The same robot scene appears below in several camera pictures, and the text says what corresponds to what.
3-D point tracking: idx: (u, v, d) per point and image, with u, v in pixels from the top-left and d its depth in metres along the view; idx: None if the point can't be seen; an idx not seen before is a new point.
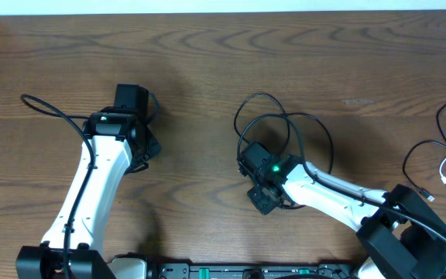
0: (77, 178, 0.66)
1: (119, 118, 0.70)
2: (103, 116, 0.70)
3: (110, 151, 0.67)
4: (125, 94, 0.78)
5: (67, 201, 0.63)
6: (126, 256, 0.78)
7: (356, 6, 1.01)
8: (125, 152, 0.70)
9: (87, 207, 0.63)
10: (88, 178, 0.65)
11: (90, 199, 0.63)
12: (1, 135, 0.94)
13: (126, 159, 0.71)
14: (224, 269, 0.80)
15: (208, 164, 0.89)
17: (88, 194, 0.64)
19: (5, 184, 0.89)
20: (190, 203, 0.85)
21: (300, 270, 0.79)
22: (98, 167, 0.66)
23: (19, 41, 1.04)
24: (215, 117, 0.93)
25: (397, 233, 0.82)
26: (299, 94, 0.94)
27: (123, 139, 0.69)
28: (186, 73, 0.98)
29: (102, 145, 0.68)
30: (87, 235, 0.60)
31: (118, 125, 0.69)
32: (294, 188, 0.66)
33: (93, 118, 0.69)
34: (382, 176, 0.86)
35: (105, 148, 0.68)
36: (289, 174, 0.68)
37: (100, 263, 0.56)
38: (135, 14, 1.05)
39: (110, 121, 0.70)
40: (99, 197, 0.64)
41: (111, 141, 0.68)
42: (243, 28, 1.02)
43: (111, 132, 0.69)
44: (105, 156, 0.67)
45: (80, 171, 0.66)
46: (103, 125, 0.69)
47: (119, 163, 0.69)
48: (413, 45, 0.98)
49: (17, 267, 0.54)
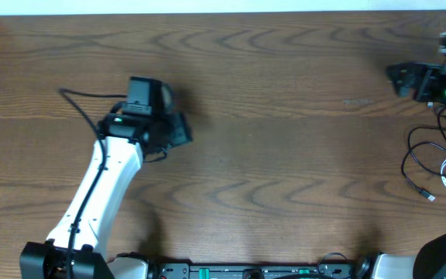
0: (87, 177, 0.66)
1: (133, 122, 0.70)
2: (117, 118, 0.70)
3: (121, 153, 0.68)
4: (138, 90, 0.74)
5: (76, 200, 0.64)
6: (128, 255, 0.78)
7: (356, 6, 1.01)
8: (137, 156, 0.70)
9: (95, 208, 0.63)
10: (97, 179, 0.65)
11: (98, 200, 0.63)
12: (0, 135, 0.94)
13: (136, 162, 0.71)
14: (224, 269, 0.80)
15: (208, 164, 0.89)
17: (97, 195, 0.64)
19: (5, 184, 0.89)
20: (190, 203, 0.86)
21: (300, 270, 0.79)
22: (109, 168, 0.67)
23: (19, 41, 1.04)
24: (214, 116, 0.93)
25: (396, 232, 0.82)
26: (299, 95, 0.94)
27: (135, 142, 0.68)
28: (186, 73, 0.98)
29: (114, 146, 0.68)
30: (92, 238, 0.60)
31: (132, 129, 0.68)
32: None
33: (107, 119, 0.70)
34: (382, 176, 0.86)
35: (117, 149, 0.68)
36: None
37: (104, 265, 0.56)
38: (135, 14, 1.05)
39: (123, 123, 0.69)
40: (108, 199, 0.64)
41: (123, 142, 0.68)
42: (243, 28, 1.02)
43: (123, 134, 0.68)
44: (116, 157, 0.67)
45: (90, 171, 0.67)
46: (116, 127, 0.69)
47: (129, 166, 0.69)
48: (413, 45, 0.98)
49: (21, 263, 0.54)
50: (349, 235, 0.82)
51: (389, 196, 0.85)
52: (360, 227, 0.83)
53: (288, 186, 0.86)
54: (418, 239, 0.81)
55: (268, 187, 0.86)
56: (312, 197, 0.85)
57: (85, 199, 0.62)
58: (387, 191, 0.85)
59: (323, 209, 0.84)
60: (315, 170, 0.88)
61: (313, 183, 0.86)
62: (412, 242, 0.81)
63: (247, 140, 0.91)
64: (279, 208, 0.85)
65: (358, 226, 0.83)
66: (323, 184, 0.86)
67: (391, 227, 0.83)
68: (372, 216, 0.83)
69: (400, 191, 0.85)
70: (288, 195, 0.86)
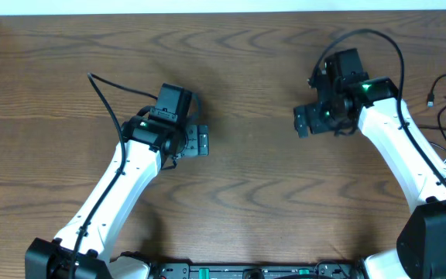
0: (104, 180, 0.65)
1: (157, 127, 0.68)
2: (142, 122, 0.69)
3: (141, 160, 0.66)
4: (167, 97, 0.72)
5: (89, 201, 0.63)
6: (133, 256, 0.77)
7: (356, 6, 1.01)
8: (156, 163, 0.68)
9: (106, 212, 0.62)
10: (114, 183, 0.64)
11: (110, 204, 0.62)
12: (1, 135, 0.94)
13: (155, 170, 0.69)
14: (224, 269, 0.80)
15: (208, 164, 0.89)
17: (109, 199, 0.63)
19: (5, 184, 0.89)
20: (190, 203, 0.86)
21: (300, 270, 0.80)
22: (126, 173, 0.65)
23: (20, 41, 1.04)
24: (215, 116, 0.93)
25: (396, 232, 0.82)
26: (299, 95, 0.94)
27: (156, 149, 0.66)
28: (186, 73, 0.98)
29: (135, 150, 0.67)
30: (98, 244, 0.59)
31: (155, 135, 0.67)
32: (381, 111, 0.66)
33: (132, 122, 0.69)
34: (381, 176, 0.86)
35: (138, 155, 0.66)
36: (378, 104, 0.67)
37: (107, 274, 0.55)
38: (135, 14, 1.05)
39: (148, 128, 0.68)
40: (119, 204, 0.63)
41: (144, 149, 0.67)
42: (243, 28, 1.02)
43: (146, 139, 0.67)
44: (135, 163, 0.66)
45: (108, 173, 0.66)
46: (140, 131, 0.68)
47: (147, 173, 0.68)
48: (413, 45, 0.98)
49: (25, 258, 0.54)
50: (348, 234, 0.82)
51: (389, 196, 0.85)
52: (360, 227, 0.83)
53: (288, 186, 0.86)
54: None
55: (268, 187, 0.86)
56: (312, 197, 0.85)
57: (97, 203, 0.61)
58: (387, 191, 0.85)
59: (323, 209, 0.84)
60: (315, 170, 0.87)
61: (313, 183, 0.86)
62: None
63: (247, 140, 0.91)
64: (279, 208, 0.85)
65: (358, 226, 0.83)
66: (323, 184, 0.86)
67: (390, 227, 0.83)
68: (372, 216, 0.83)
69: (400, 191, 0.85)
70: (288, 195, 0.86)
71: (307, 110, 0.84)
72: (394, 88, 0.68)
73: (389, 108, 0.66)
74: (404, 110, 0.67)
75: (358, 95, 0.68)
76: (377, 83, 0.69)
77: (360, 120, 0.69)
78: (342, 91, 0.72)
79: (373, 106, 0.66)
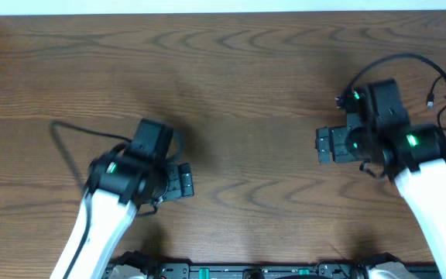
0: (70, 243, 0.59)
1: (132, 167, 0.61)
2: (111, 162, 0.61)
3: (108, 215, 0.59)
4: (144, 134, 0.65)
5: (56, 272, 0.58)
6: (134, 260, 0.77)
7: (356, 6, 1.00)
8: (128, 216, 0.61)
9: (84, 270, 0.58)
10: (80, 249, 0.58)
11: (81, 269, 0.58)
12: (0, 135, 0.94)
13: (129, 219, 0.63)
14: (225, 269, 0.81)
15: (208, 164, 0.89)
17: (80, 269, 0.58)
19: (4, 184, 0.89)
20: (190, 203, 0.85)
21: (300, 270, 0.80)
22: (92, 234, 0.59)
23: (19, 41, 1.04)
24: (215, 117, 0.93)
25: (395, 232, 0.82)
26: (299, 95, 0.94)
27: (126, 201, 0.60)
28: (186, 74, 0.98)
29: (101, 206, 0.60)
30: None
31: (126, 180, 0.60)
32: (433, 175, 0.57)
33: (99, 162, 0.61)
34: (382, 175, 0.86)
35: (104, 213, 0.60)
36: (423, 161, 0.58)
37: None
38: (135, 14, 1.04)
39: (117, 170, 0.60)
40: (90, 269, 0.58)
41: (111, 203, 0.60)
42: (243, 28, 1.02)
43: (118, 187, 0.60)
44: (102, 222, 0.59)
45: (75, 235, 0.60)
46: (107, 175, 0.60)
47: (119, 229, 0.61)
48: (412, 46, 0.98)
49: None
50: (348, 234, 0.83)
51: (386, 196, 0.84)
52: (360, 227, 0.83)
53: (288, 186, 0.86)
54: (417, 239, 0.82)
55: (268, 187, 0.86)
56: (312, 197, 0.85)
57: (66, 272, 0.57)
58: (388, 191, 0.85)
59: (323, 209, 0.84)
60: (315, 170, 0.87)
61: (313, 183, 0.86)
62: (411, 242, 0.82)
63: (247, 140, 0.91)
64: (279, 208, 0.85)
65: (357, 226, 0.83)
66: (323, 184, 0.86)
67: (390, 227, 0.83)
68: (372, 215, 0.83)
69: None
70: (288, 195, 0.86)
71: (333, 135, 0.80)
72: (444, 143, 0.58)
73: (443, 178, 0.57)
74: None
75: (402, 152, 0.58)
76: (424, 133, 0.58)
77: (403, 180, 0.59)
78: (381, 139, 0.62)
79: (419, 170, 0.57)
